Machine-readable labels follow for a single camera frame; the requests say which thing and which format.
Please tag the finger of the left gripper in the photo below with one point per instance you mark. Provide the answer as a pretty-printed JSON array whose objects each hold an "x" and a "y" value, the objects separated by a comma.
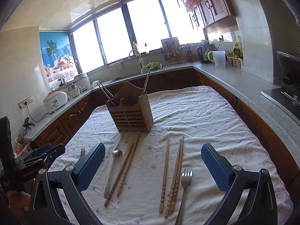
[
  {"x": 37, "y": 152},
  {"x": 46, "y": 159}
]

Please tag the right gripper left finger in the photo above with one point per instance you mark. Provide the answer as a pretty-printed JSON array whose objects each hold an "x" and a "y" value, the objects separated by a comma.
[{"x": 45, "y": 205}]

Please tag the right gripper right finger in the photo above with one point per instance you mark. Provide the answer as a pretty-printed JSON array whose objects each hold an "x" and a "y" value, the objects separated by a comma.
[{"x": 260, "y": 206}]

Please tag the wooden chopstick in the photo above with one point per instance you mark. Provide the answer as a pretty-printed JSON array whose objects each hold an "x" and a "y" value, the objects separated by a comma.
[
  {"x": 178, "y": 170},
  {"x": 167, "y": 211},
  {"x": 164, "y": 178},
  {"x": 118, "y": 177},
  {"x": 118, "y": 193}
]

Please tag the kitchen faucet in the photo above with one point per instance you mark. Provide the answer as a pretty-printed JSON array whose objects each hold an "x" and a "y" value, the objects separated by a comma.
[{"x": 138, "y": 55}]

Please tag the person's left hand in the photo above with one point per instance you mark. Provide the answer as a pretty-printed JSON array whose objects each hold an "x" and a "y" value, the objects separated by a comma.
[{"x": 18, "y": 204}]

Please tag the lower wooden cabinets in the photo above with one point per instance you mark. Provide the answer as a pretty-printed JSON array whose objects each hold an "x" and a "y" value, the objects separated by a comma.
[{"x": 65, "y": 125}]

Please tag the wooden cabinets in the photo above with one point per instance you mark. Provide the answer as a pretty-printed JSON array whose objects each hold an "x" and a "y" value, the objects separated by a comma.
[
  {"x": 65, "y": 125},
  {"x": 208, "y": 12}
]

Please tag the small steel fork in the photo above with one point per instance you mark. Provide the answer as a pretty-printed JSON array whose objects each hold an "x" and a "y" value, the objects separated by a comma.
[{"x": 82, "y": 152}]

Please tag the white rice cooker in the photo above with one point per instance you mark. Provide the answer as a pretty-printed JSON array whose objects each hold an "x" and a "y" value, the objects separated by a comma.
[{"x": 55, "y": 100}]

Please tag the steel spoon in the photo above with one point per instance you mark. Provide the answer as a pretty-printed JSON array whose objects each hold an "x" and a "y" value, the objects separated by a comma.
[{"x": 115, "y": 153}]

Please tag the large steel fork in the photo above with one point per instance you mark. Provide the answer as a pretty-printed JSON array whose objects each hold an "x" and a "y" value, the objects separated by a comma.
[{"x": 186, "y": 179}]

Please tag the large white steamer pot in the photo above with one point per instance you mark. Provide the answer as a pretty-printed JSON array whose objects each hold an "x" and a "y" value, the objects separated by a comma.
[{"x": 82, "y": 81}]

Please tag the tropical fruit poster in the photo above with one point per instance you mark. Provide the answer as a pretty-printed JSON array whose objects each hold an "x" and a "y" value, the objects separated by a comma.
[{"x": 57, "y": 56}]

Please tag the wooden utensil holder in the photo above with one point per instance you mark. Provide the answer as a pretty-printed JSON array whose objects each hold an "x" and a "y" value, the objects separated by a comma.
[{"x": 130, "y": 109}]

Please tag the white floral tablecloth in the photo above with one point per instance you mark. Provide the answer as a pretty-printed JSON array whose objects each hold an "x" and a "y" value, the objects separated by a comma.
[{"x": 199, "y": 114}]

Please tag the gas stove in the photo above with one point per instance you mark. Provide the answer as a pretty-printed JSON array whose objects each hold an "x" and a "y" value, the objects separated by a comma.
[{"x": 286, "y": 98}]

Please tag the metal utensil in holder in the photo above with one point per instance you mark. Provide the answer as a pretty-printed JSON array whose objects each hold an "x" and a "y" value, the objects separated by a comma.
[{"x": 146, "y": 82}]

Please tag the green vegetable bowl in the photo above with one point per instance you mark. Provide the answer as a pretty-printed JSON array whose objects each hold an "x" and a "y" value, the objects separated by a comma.
[{"x": 151, "y": 66}]

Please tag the black wok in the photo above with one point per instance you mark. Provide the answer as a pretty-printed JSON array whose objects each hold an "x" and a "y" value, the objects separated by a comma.
[{"x": 290, "y": 65}]

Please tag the condiment bottles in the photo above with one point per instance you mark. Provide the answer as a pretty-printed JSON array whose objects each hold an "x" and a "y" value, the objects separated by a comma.
[{"x": 235, "y": 57}]

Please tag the white plastic jug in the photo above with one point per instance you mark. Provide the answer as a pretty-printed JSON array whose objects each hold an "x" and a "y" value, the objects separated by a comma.
[{"x": 219, "y": 58}]

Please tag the green cup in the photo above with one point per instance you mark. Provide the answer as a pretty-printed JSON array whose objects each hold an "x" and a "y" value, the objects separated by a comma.
[{"x": 210, "y": 56}]

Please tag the dish drying rack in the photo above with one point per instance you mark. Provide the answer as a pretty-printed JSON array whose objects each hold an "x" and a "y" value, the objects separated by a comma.
[{"x": 171, "y": 49}]

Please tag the electric kettle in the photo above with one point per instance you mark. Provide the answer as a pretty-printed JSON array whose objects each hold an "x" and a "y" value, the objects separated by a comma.
[{"x": 202, "y": 52}]

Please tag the upper wooden cabinets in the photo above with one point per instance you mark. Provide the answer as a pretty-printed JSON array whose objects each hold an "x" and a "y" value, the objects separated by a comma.
[{"x": 208, "y": 12}]

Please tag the wall power socket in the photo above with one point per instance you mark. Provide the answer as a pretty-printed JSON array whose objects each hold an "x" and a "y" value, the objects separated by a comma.
[{"x": 25, "y": 102}]

